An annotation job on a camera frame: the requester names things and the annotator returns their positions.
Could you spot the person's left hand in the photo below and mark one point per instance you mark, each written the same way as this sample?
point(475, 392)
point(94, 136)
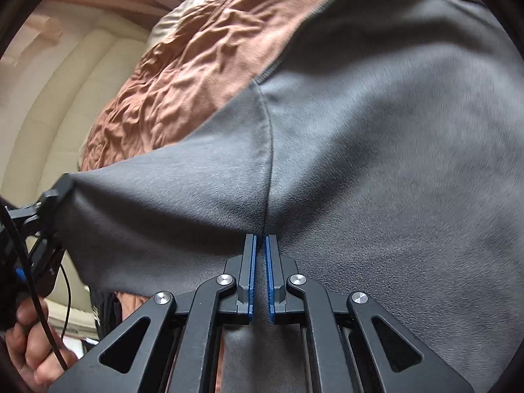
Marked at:
point(30, 351)

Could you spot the cream padded headboard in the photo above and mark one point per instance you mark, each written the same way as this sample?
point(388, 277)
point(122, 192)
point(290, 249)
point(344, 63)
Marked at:
point(52, 95)

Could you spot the grey t-shirt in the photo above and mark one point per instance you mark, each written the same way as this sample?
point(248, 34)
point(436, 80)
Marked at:
point(383, 148)

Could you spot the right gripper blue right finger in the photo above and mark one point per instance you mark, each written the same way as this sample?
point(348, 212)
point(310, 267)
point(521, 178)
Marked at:
point(276, 285)

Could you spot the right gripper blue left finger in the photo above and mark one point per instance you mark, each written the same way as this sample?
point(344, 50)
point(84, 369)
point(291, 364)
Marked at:
point(246, 279)

